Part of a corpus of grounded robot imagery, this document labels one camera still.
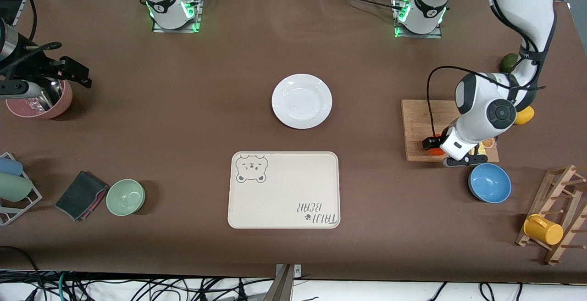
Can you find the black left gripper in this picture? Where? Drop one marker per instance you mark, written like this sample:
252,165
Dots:
431,143

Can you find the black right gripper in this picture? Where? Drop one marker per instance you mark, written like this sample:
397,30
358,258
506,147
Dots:
42,68

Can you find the orange mandarin fruit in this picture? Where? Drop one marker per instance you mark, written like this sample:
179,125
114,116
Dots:
438,153

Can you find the white round plate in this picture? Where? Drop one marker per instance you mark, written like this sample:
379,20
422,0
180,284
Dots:
301,101

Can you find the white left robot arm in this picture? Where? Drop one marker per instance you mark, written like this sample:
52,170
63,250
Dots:
481,103

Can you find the wooden cutting board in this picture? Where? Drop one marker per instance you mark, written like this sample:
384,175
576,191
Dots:
415,122

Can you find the shiny metal cup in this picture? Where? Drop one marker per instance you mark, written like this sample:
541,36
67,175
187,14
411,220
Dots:
52,95

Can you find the pink bowl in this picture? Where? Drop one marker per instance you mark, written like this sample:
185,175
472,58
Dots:
63,106

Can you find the yellow plastic fork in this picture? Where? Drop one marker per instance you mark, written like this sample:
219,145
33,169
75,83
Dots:
482,149

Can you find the orange slice decoration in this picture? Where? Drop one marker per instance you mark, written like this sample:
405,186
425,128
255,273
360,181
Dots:
490,143

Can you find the blue bowl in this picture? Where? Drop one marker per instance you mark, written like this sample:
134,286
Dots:
490,184

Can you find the yellow lemon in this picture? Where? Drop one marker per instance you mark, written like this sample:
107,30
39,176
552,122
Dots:
526,116

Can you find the brown table mat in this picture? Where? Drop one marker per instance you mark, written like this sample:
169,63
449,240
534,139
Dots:
183,108

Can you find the dark green avocado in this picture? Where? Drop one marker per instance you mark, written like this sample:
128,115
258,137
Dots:
508,62

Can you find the light blue cup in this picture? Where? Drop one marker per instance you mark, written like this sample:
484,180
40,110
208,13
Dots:
9,166

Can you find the dark grey folded cloth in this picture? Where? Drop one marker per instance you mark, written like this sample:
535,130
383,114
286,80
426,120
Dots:
78,193

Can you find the pink folded cloth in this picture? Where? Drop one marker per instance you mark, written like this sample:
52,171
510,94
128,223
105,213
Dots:
97,202

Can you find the pale green cup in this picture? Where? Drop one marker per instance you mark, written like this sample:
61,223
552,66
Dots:
13,187

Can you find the pale green bowl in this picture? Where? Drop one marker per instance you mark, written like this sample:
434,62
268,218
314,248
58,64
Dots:
125,197

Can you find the yellow mug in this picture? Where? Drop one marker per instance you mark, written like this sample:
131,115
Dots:
543,230

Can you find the wooden peg mug rack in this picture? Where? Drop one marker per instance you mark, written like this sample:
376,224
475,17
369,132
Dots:
566,186

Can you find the cream bear print tray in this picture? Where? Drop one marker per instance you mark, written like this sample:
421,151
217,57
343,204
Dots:
284,195

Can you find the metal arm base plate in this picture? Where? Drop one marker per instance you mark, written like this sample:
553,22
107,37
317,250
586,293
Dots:
158,29
433,35

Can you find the metal stand clamp bracket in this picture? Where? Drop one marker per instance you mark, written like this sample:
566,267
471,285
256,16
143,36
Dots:
297,271

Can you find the grey camera stand pole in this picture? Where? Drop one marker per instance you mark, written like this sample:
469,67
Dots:
282,287

